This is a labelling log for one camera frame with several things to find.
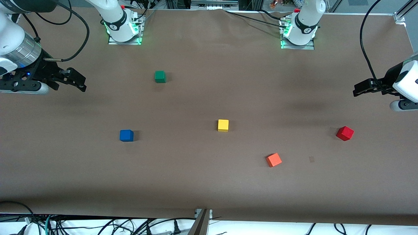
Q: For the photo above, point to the orange cube block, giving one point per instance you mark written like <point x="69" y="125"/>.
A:
<point x="273" y="160"/>

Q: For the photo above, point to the blue cube block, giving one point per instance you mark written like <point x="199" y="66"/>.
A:
<point x="126" y="135"/>

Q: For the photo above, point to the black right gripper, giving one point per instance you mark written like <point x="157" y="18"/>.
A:
<point x="43" y="69"/>

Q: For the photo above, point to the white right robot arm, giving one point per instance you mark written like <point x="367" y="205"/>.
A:
<point x="117" y="23"/>

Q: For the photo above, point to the aluminium frame corner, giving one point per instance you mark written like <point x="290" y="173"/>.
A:
<point x="405" y="11"/>

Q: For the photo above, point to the brown paper table cover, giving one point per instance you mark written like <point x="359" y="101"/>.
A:
<point x="196" y="182"/>

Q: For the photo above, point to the red cube block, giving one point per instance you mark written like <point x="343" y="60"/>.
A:
<point x="345" y="133"/>

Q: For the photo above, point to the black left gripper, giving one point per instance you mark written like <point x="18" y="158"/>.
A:
<point x="388" y="79"/>

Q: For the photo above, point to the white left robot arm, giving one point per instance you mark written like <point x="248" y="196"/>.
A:
<point x="305" y="23"/>

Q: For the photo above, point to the silver metal bracket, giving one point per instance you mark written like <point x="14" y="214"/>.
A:
<point x="209" y="212"/>

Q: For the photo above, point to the black power plug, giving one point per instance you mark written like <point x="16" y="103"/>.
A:
<point x="176" y="228"/>

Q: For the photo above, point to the yellow cube block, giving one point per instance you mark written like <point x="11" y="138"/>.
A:
<point x="223" y="125"/>

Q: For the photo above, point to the grey metal beam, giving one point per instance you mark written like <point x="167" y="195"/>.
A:
<point x="199" y="225"/>

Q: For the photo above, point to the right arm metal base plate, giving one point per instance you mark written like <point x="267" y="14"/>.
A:
<point x="130" y="42"/>

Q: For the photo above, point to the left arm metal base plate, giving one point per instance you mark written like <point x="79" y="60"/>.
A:
<point x="308" y="46"/>

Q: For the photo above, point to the green cube block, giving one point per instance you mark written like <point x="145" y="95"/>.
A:
<point x="160" y="76"/>

